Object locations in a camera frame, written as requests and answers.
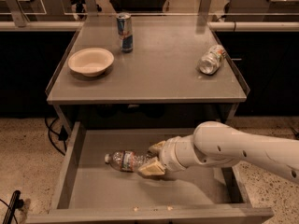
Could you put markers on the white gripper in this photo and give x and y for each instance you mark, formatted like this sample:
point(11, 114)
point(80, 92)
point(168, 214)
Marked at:
point(167, 155)

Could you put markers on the clear plastic water bottle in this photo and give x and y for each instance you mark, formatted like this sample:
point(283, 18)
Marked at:
point(127, 160)

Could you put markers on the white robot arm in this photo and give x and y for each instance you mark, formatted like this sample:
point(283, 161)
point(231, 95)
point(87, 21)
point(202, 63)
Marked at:
point(214, 144)

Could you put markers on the grey open drawer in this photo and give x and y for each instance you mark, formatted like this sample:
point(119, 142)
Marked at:
point(91, 192)

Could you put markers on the grey counter cabinet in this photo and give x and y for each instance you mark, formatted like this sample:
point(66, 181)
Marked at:
point(160, 69)

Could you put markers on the silver soda can lying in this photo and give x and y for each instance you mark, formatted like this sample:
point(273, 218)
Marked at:
point(212, 60)

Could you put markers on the white paper bowl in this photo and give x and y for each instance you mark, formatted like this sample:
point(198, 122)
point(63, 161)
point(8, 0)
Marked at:
point(91, 62)

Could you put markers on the blue silver energy drink can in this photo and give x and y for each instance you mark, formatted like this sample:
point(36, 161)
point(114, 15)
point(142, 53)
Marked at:
point(125, 32)

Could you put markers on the black stick object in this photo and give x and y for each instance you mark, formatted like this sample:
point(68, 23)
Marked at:
point(15, 203)

